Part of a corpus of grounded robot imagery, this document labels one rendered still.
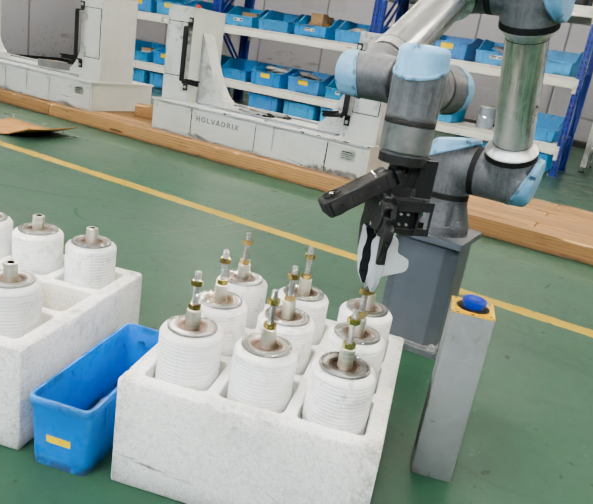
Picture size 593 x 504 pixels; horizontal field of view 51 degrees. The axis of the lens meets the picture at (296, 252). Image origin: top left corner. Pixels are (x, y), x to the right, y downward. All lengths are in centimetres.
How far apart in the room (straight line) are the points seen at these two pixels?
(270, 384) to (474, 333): 35
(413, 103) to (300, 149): 247
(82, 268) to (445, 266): 82
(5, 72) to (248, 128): 208
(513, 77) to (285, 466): 88
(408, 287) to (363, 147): 169
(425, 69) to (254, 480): 62
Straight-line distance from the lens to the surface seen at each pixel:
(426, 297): 155
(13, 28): 840
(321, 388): 89
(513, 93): 138
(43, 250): 130
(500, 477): 125
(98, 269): 125
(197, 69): 390
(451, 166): 151
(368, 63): 105
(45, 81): 464
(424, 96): 90
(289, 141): 337
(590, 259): 290
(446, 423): 112
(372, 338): 101
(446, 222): 152
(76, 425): 101
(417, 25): 115
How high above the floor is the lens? 67
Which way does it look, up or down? 18 degrees down
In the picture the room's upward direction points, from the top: 9 degrees clockwise
